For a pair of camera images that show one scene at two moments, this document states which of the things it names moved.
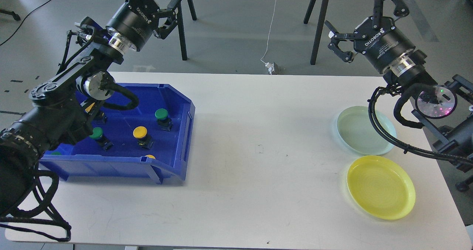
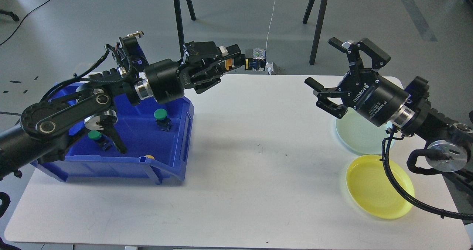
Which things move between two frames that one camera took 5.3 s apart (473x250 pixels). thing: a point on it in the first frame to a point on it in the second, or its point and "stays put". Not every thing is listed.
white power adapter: [271, 67] stays put
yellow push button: [140, 132] to [258, 62]
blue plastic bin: [151, 141] stays put
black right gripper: [383, 45] to [378, 100]
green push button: [105, 144] stays put
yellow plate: [381, 186] stays put
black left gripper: [132, 24] to [165, 81]
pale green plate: [356, 131] stays put
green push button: [164, 122] stays put
